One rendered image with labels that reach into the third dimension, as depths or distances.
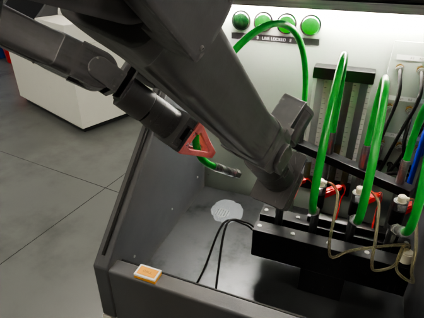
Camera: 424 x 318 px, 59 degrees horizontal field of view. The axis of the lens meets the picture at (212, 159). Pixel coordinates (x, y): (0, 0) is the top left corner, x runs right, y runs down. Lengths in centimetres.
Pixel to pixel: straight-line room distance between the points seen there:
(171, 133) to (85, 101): 298
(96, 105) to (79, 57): 308
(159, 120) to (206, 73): 40
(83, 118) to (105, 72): 305
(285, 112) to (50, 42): 36
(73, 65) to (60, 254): 187
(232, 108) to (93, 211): 237
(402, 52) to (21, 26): 80
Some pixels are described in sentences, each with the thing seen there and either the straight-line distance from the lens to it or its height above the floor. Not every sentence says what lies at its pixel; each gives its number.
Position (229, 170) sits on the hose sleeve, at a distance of 80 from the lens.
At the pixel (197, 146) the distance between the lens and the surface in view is 70.
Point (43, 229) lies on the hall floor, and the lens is 261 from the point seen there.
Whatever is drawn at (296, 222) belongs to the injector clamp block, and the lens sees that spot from 93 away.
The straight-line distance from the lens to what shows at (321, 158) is 64.
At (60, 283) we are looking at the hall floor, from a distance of 223.
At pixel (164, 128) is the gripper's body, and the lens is 65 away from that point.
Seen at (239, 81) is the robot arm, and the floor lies 146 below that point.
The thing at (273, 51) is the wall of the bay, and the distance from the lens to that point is 105.
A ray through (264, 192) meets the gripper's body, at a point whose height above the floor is 119.
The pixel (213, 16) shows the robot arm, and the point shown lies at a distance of 18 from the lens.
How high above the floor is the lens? 156
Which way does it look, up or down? 30 degrees down
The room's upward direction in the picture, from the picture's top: straight up
